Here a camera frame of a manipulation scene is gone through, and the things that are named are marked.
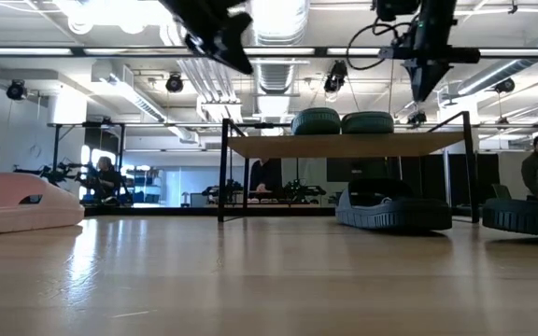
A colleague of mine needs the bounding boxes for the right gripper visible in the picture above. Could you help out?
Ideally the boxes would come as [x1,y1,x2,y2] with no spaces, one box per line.
[379,0,481,103]

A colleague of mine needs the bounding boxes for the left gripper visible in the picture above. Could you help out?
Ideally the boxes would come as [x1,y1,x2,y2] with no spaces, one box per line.
[158,0,255,76]

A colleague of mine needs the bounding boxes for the green slide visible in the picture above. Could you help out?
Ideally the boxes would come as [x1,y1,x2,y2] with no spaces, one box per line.
[290,106,343,136]
[341,110,395,135]

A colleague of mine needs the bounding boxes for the black slide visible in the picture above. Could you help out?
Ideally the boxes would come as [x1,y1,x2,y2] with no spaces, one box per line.
[482,198,538,238]
[335,178,453,231]

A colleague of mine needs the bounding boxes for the pink slide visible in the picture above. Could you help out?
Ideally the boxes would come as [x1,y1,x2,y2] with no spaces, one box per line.
[0,171,86,236]

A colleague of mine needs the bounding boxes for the black-framed wooden shelf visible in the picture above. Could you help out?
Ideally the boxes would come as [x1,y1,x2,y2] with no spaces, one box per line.
[217,110,481,224]

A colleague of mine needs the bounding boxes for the black ceiling spotlight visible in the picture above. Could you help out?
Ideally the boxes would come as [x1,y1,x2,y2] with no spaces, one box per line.
[6,78,28,102]
[323,60,348,93]
[164,73,185,93]
[493,77,517,93]
[407,109,428,127]

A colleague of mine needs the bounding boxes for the black overhead light bar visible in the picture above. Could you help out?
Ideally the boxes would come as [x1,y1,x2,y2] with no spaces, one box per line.
[0,45,538,59]

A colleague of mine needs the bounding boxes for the black partition panels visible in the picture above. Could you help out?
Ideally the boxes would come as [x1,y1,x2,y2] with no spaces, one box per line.
[326,153,502,209]

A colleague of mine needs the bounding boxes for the white partition cloth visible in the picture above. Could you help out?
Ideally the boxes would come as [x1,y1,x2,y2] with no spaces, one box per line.
[499,151,525,202]

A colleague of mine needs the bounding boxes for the grey chair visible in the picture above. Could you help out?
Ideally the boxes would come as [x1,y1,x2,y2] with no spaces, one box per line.
[491,184,513,201]

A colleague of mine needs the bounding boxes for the silver ventilation duct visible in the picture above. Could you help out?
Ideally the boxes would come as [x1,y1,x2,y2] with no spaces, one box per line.
[249,0,311,94]

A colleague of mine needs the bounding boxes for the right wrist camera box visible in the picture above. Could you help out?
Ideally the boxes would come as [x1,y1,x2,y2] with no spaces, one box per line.
[374,0,422,22]

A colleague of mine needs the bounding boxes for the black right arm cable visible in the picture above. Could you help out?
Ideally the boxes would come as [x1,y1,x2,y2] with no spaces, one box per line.
[346,21,422,72]

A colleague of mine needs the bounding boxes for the black aluminium table frame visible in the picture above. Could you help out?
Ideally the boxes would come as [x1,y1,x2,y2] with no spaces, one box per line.
[84,204,485,218]

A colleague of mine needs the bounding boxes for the black background rig frame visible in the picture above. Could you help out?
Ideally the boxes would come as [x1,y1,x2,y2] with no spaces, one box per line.
[47,120,128,206]

